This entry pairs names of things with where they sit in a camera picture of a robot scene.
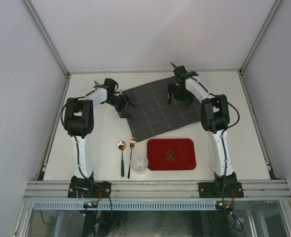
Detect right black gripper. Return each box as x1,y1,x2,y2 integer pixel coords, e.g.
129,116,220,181
169,84,194,106

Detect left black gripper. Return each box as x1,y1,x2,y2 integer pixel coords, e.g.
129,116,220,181
104,93,139,119

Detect grey checked cloth napkin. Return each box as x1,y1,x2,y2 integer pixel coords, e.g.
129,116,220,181
124,77,201,142

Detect red rectangular tray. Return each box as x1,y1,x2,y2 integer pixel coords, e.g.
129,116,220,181
146,138,196,171

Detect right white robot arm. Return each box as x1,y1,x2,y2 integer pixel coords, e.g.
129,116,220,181
167,71,237,198

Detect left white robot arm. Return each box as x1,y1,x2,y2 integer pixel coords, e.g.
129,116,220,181
60,83,137,198

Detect rose gold fork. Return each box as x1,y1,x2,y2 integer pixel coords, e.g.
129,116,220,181
127,137,135,179

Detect clear glass cup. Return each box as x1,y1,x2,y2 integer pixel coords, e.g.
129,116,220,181
130,155,148,174

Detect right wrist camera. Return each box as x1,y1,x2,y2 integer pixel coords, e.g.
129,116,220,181
170,62,190,80

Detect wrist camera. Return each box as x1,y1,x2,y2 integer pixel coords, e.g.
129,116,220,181
104,78,118,93
170,62,190,80

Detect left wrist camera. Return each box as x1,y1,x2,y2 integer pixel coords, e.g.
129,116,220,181
104,78,118,93

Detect gold spoon green handle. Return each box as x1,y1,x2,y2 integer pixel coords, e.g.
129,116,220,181
117,141,126,177

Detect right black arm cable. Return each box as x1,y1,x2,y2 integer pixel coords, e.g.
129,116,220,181
225,102,241,131

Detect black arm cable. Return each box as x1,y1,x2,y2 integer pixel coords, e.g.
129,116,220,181
60,98,73,131
225,102,241,131

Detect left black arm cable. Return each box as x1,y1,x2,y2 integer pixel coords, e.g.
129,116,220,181
60,98,73,131

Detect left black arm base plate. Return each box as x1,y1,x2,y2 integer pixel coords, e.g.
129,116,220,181
68,181,111,199

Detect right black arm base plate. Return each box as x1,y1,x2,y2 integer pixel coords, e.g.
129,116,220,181
198,182,244,198

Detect aluminium front rail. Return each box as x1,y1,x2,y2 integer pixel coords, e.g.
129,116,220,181
23,180,291,200

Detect grey slotted cable duct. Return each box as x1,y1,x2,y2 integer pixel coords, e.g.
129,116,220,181
34,200,217,211

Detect right aluminium frame post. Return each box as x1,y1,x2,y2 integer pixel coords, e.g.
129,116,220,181
239,0,284,75

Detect aluminium frame post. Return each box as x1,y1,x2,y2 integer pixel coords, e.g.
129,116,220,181
239,0,284,75
22,0,71,79

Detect left aluminium frame post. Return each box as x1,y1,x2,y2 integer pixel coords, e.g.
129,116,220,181
22,0,71,79

